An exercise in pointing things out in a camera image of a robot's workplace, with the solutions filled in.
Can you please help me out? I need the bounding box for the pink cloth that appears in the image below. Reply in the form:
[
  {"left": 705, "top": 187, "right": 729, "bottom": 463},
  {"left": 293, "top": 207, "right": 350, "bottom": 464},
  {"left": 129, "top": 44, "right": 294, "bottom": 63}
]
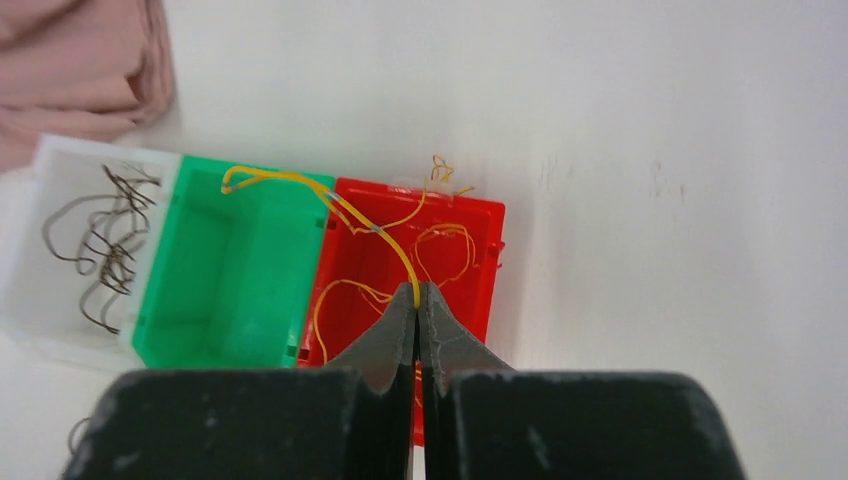
[{"left": 1, "top": 1, "right": 176, "bottom": 171}]

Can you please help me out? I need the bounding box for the small dark brown cable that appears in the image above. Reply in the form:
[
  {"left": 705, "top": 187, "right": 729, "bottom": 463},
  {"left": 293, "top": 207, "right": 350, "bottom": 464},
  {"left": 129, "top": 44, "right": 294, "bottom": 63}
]
[{"left": 66, "top": 415, "right": 91, "bottom": 458}]

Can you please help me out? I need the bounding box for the clear plastic bin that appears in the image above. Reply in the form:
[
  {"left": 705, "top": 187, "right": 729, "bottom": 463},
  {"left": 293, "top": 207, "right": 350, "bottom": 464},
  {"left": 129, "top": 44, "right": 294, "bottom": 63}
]
[{"left": 1, "top": 135, "right": 182, "bottom": 372}]

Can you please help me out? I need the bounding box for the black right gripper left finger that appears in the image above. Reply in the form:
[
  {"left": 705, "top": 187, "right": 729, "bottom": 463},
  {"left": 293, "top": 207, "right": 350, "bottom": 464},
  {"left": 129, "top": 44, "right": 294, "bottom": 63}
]
[{"left": 62, "top": 284, "right": 417, "bottom": 479}]

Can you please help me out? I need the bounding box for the green plastic bin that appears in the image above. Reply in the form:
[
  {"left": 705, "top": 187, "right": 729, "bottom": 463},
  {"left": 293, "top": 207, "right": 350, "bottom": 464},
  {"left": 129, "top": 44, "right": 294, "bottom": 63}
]
[{"left": 131, "top": 156, "right": 328, "bottom": 368}]

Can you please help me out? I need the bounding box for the thin orange cable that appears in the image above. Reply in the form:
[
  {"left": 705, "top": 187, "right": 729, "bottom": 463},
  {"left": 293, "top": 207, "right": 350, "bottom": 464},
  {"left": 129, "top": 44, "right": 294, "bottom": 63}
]
[{"left": 311, "top": 155, "right": 480, "bottom": 409}]

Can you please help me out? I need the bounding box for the thin black cable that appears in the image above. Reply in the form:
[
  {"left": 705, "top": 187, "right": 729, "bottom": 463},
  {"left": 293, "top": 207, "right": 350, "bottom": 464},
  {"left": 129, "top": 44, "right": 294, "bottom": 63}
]
[
  {"left": 40, "top": 192, "right": 144, "bottom": 336},
  {"left": 79, "top": 162, "right": 164, "bottom": 296}
]

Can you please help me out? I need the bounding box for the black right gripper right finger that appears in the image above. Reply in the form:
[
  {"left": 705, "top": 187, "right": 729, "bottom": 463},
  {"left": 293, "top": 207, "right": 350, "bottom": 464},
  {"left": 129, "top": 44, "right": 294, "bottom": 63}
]
[{"left": 418, "top": 283, "right": 744, "bottom": 479}]

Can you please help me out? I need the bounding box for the red plastic bin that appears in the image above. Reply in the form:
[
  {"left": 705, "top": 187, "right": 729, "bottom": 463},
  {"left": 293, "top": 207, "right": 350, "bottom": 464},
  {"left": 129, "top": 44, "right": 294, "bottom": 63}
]
[{"left": 296, "top": 176, "right": 507, "bottom": 448}]

